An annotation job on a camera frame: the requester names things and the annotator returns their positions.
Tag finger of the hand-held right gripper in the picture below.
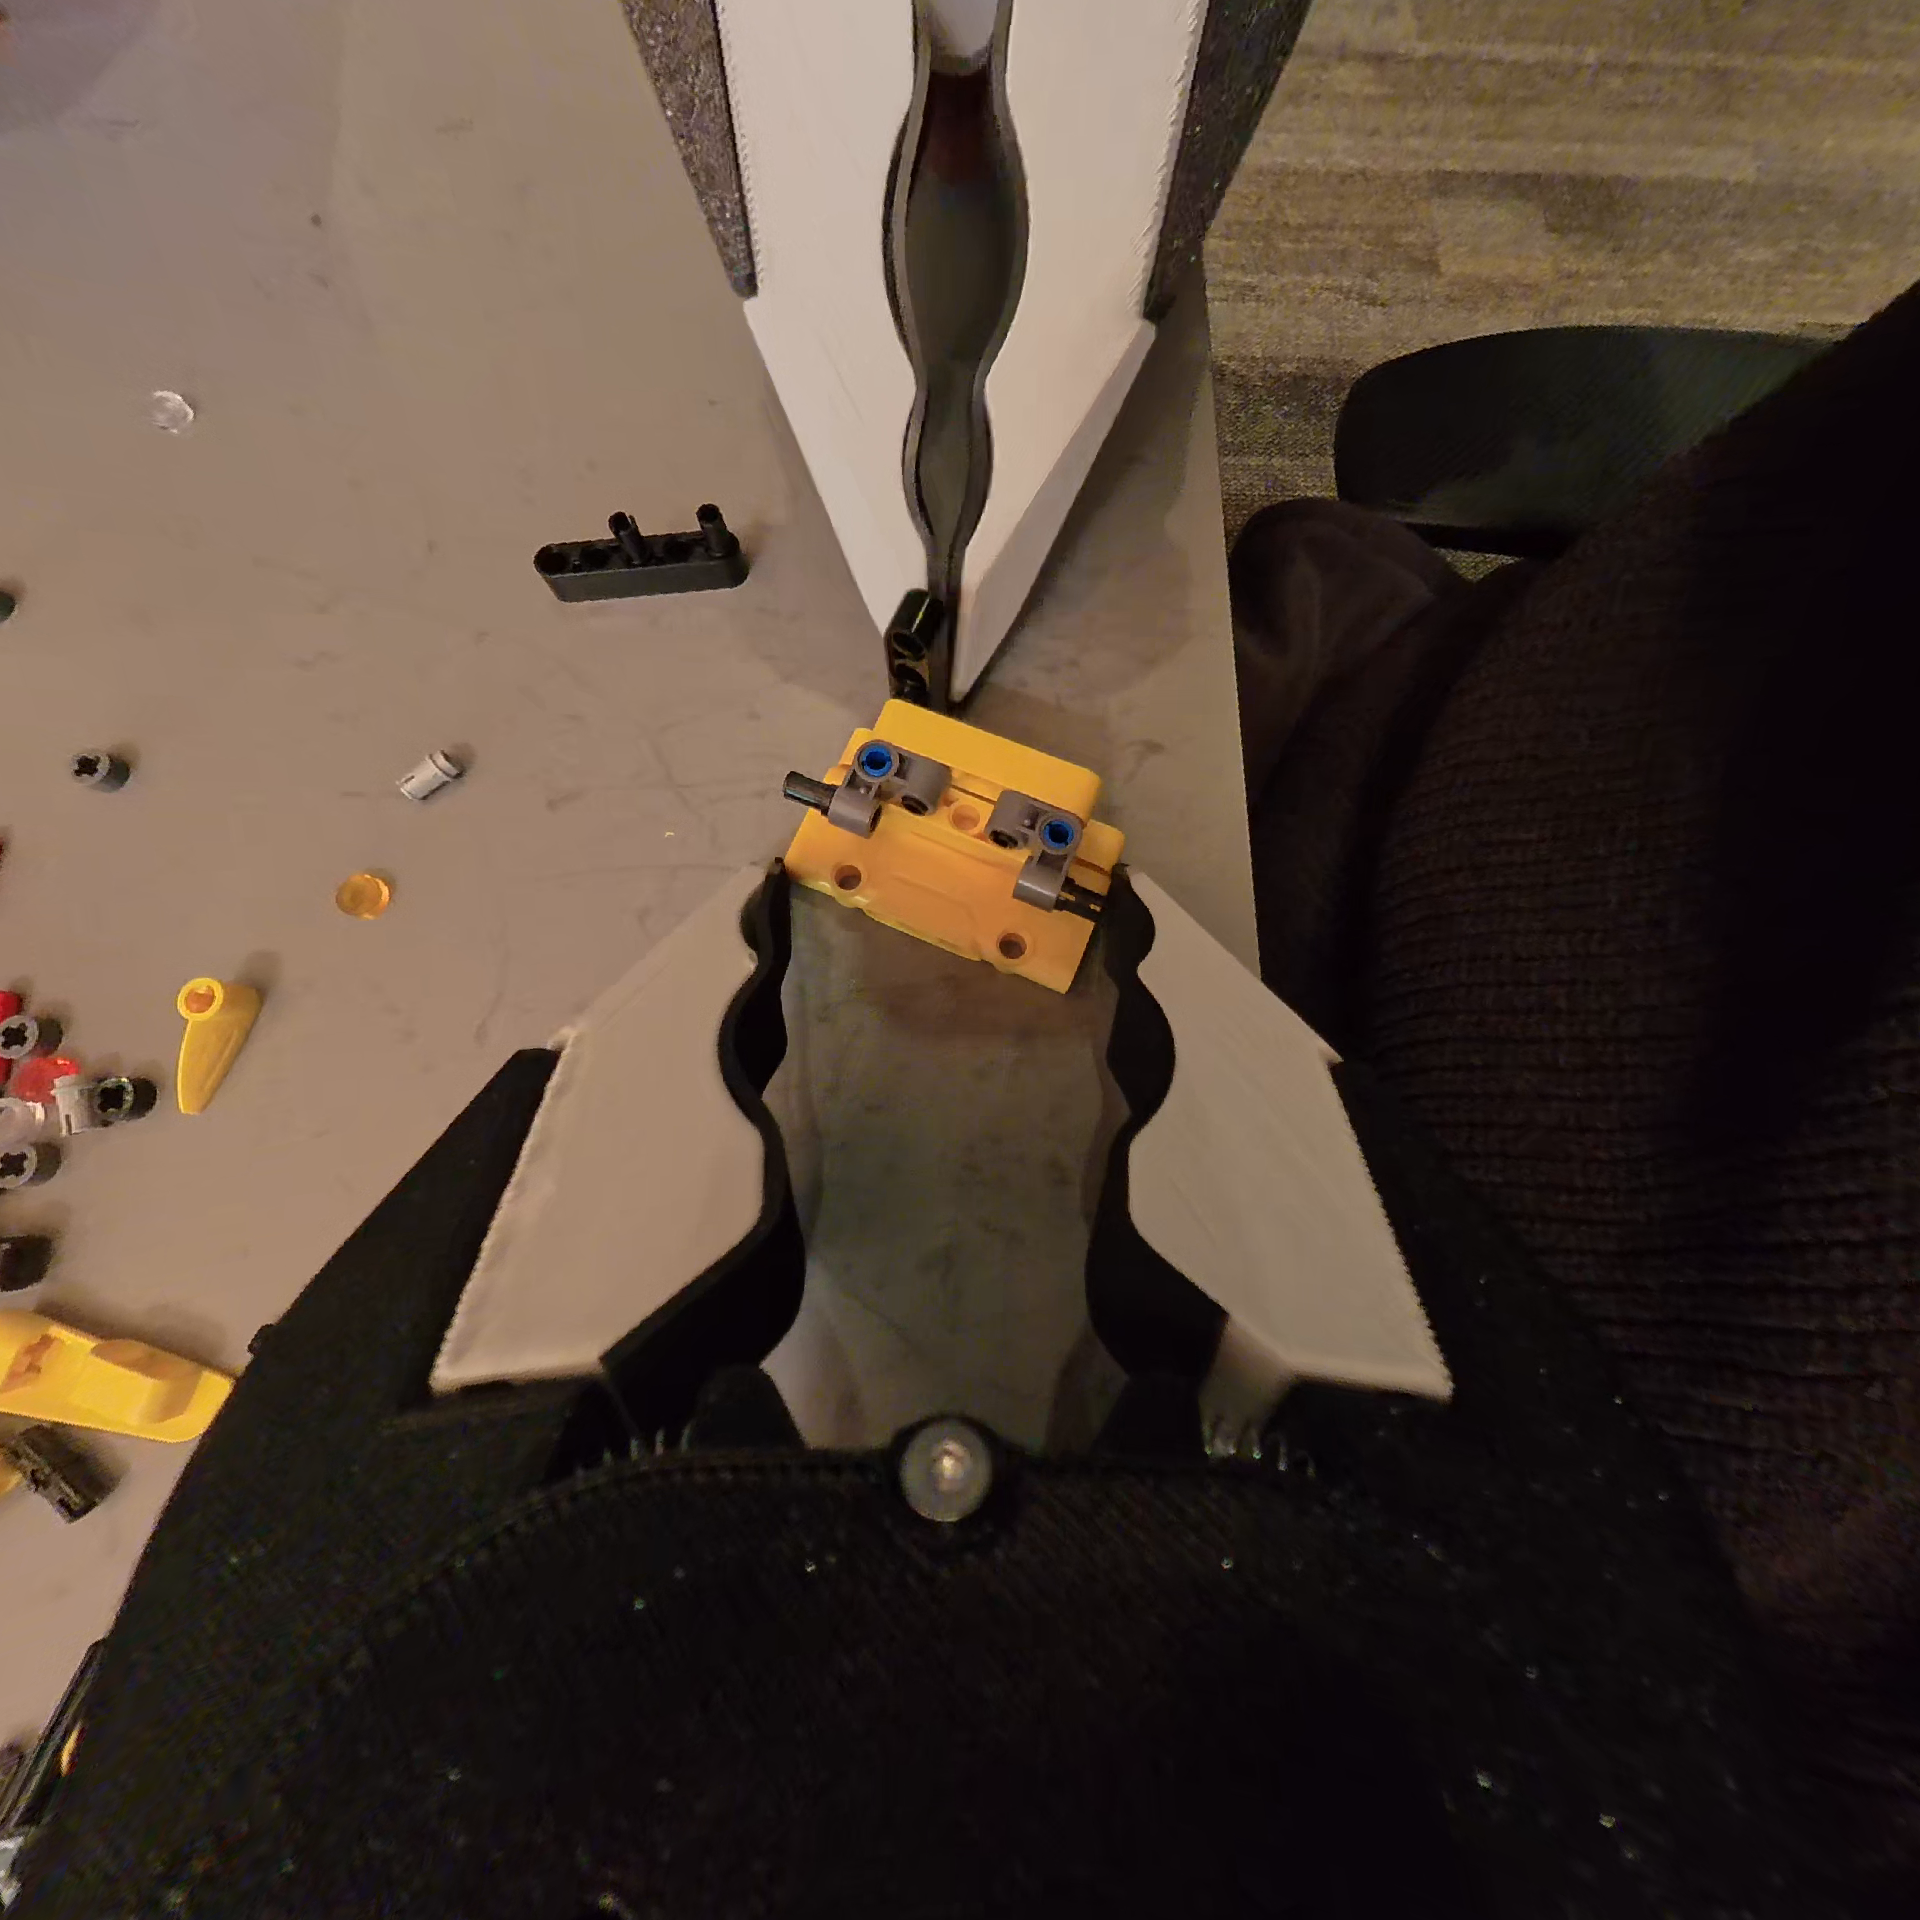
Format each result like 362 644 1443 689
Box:
945 0 1212 706
712 0 931 646

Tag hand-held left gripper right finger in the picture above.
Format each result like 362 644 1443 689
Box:
1105 875 1453 1446

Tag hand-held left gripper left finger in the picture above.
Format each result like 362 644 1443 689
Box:
428 867 807 1410

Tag black beam with pins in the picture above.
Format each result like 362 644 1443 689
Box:
532 507 752 605
883 588 960 706

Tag yellow brick assembly grey connectors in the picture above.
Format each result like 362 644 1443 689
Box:
780 697 1127 998

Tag person's dark clothing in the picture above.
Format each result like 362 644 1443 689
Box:
1231 276 1920 1920

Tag yellow cone tooth piece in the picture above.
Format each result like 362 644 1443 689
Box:
173 977 265 1117

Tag black chair seat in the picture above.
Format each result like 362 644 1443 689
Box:
1335 327 1853 560

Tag pile of building brick pieces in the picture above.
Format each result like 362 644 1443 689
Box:
0 981 243 1847

